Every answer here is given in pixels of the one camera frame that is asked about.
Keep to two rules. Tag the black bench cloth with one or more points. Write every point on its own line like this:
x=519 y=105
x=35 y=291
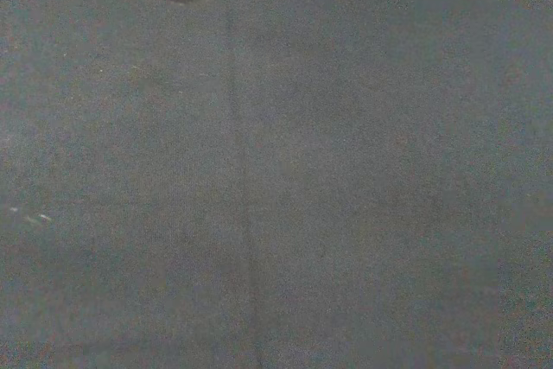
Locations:
x=276 y=192

